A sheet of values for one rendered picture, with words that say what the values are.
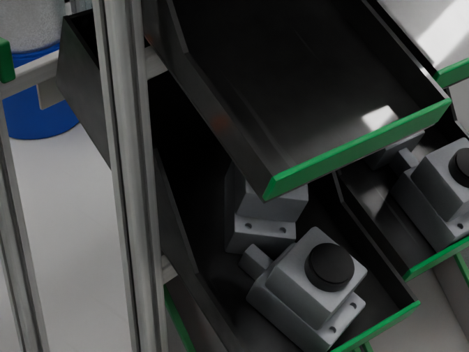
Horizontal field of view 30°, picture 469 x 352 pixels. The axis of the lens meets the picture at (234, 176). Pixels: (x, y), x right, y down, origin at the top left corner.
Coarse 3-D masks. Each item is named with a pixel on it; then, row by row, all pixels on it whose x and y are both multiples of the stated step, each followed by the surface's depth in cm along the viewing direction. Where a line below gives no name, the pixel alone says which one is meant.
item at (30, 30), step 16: (0, 0) 128; (16, 0) 128; (32, 0) 129; (48, 0) 131; (0, 16) 129; (16, 16) 129; (32, 16) 130; (48, 16) 132; (0, 32) 131; (16, 32) 131; (32, 32) 131; (48, 32) 133; (16, 48) 132; (32, 48) 133
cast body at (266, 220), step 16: (240, 176) 58; (240, 192) 58; (304, 192) 58; (240, 208) 58; (256, 208) 58; (272, 208) 58; (288, 208) 58; (240, 224) 59; (256, 224) 59; (272, 224) 59; (288, 224) 60; (240, 240) 59; (256, 240) 59; (272, 240) 59; (288, 240) 59; (272, 256) 61
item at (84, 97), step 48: (96, 48) 64; (96, 96) 60; (96, 144) 63; (192, 144) 65; (192, 192) 63; (336, 192) 63; (192, 240) 61; (336, 240) 63; (192, 288) 58; (240, 288) 59; (384, 288) 62; (240, 336) 55
